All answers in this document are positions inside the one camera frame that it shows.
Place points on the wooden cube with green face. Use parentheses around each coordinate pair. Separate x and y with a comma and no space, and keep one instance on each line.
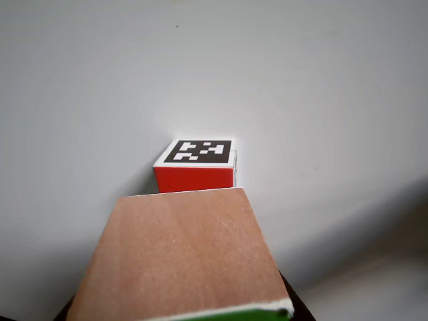
(180,254)

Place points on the cube with black-white marker faces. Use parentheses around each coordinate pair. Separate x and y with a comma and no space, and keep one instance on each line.
(194,179)

